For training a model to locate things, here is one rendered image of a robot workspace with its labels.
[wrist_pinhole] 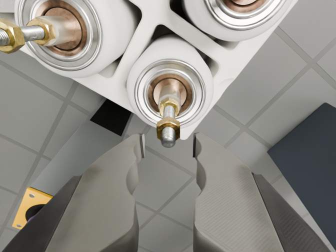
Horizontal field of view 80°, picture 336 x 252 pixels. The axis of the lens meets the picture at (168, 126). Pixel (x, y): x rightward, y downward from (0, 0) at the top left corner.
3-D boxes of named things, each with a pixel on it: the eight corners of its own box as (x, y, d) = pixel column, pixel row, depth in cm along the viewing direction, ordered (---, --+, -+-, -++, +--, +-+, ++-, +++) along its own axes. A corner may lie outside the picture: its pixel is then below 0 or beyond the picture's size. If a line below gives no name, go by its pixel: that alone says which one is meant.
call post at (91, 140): (138, 103, 49) (95, 212, 22) (125, 124, 52) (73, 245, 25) (111, 88, 47) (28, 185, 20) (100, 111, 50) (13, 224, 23)
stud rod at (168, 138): (162, 102, 20) (157, 145, 13) (167, 94, 20) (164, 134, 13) (171, 107, 20) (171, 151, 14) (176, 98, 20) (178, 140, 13)
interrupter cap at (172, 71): (120, 81, 21) (119, 83, 21) (184, 42, 19) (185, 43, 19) (158, 135, 24) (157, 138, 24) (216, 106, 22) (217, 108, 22)
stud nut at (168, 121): (152, 130, 15) (151, 136, 15) (162, 112, 15) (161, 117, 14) (174, 140, 16) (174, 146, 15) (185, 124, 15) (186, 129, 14)
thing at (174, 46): (135, 51, 37) (106, 78, 21) (181, 21, 34) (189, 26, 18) (162, 95, 41) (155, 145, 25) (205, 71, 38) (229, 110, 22)
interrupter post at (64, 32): (63, 47, 20) (44, 53, 17) (45, 24, 19) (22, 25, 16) (82, 34, 19) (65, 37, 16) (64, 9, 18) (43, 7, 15)
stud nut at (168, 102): (155, 110, 19) (155, 113, 18) (164, 94, 18) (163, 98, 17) (174, 119, 19) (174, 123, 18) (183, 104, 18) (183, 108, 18)
